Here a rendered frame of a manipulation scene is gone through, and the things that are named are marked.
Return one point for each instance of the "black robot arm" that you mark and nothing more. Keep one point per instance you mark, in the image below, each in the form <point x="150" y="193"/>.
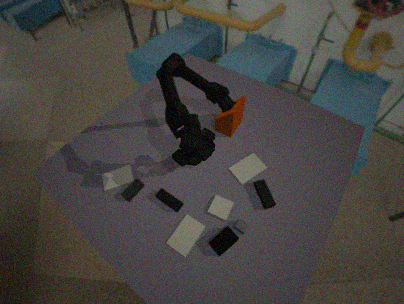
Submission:
<point x="176" y="113"/>

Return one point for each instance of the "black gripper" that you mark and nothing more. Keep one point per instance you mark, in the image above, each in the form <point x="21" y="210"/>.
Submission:
<point x="182" y="160"/>

